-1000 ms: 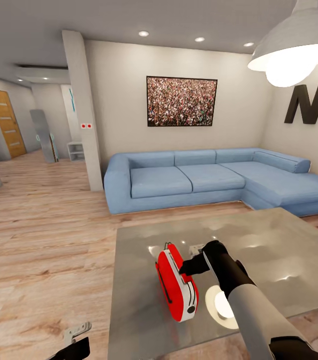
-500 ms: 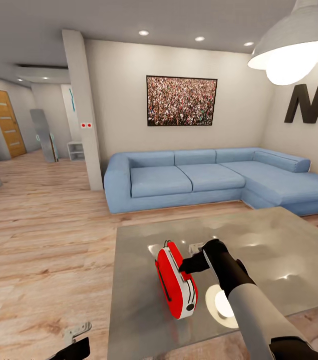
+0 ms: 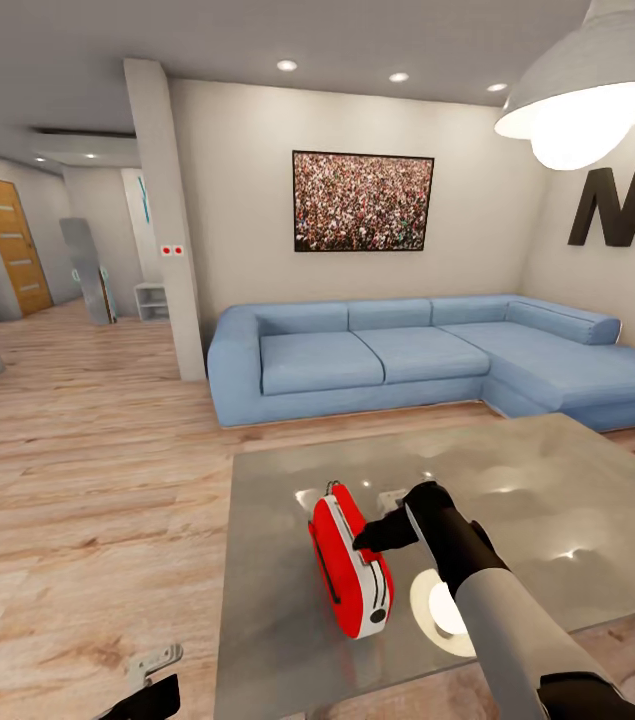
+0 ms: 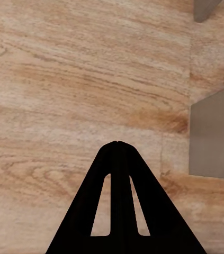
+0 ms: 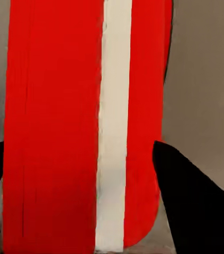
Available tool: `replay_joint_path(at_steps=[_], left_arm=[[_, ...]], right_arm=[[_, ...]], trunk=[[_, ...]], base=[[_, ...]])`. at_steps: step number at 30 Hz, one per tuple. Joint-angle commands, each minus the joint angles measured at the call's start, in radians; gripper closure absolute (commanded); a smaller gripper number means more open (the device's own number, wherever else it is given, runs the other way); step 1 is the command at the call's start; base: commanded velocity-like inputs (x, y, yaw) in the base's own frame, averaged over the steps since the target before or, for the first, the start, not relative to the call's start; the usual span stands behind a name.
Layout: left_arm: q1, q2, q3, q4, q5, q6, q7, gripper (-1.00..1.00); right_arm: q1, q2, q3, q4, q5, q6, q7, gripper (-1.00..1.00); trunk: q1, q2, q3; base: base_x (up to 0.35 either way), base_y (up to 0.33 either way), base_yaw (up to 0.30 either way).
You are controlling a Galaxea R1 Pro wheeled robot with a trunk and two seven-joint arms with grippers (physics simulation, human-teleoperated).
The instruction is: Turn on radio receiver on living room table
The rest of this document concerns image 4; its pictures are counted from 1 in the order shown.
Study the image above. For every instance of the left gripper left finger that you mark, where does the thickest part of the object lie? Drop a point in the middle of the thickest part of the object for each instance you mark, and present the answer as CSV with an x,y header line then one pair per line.
x,y
74,233

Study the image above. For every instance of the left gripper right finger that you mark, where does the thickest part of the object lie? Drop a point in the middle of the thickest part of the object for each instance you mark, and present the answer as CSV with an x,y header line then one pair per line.
x,y
169,233

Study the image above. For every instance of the coffee table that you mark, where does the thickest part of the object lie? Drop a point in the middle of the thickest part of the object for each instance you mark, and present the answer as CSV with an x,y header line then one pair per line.
x,y
206,155

